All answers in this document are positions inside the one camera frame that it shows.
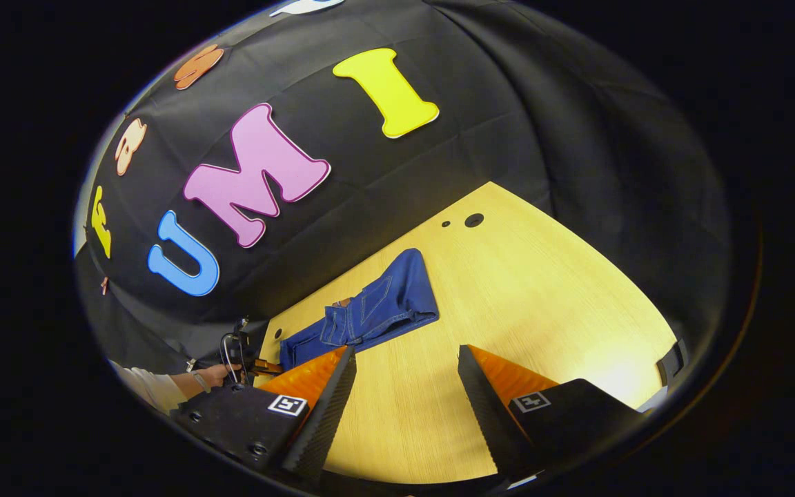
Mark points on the blue denim jeans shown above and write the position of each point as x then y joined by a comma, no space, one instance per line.
384,304

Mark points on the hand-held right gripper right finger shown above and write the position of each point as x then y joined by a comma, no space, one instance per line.
487,414

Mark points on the grey wristband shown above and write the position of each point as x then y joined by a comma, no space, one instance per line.
200,381

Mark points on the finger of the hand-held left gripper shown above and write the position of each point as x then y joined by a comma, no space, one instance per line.
270,366

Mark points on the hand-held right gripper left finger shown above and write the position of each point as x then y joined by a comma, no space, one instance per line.
325,421

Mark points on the black clamp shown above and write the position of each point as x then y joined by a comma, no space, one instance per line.
673,360

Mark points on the black backdrop cloth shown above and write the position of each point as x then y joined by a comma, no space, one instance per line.
508,103

